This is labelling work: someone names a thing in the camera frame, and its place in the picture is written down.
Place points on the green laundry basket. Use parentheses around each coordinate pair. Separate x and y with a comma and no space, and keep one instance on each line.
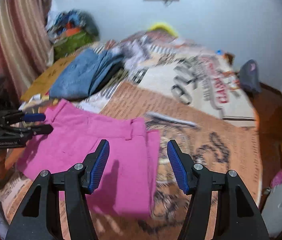
(70,44)

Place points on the printed orange bed blanket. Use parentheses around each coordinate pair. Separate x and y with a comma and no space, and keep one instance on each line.
(181,90)

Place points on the folded blue jeans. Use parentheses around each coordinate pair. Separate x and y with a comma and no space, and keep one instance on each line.
(87,74)

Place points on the white suitcase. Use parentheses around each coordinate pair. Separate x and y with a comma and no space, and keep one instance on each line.
(272,212)

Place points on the grey backpack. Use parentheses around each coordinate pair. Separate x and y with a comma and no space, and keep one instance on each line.
(249,77)

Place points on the yellow curved headboard piece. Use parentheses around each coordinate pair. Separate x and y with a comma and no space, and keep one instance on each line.
(163,27)

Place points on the pink slipper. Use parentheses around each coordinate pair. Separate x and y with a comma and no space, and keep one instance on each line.
(277,180)

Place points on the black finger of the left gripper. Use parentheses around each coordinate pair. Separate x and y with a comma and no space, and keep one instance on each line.
(41,129)

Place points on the pink pants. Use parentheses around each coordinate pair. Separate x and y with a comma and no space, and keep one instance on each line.
(119,158)

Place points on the striped pink gold curtain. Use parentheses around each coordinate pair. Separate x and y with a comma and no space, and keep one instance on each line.
(25,49)

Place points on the pile of clothes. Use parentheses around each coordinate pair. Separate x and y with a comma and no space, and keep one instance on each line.
(57,21)

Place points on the wooden lap tray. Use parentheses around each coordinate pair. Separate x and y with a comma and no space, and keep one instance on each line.
(45,81)

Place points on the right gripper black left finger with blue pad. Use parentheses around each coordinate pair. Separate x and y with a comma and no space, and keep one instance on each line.
(38,215)

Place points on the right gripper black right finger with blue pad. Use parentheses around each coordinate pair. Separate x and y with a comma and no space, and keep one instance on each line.
(238,216)

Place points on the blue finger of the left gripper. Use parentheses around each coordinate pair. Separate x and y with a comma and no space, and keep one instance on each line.
(34,117)

